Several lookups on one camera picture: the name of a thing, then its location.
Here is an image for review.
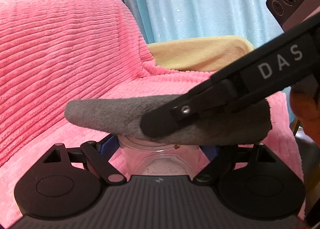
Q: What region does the light blue curtain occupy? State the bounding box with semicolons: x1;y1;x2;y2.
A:
93;0;301;125

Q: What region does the right hand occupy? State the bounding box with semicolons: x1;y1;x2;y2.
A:
290;75;319;146

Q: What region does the pink ribbed blanket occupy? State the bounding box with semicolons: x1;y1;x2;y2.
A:
1;0;306;228

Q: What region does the grey cleaning cloth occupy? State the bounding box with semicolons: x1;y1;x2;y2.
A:
64;94;272;146

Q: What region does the clear plastic jar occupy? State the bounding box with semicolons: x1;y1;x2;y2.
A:
118;135;201;179

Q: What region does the yellow sofa cover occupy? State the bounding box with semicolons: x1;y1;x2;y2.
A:
148;35;255;72

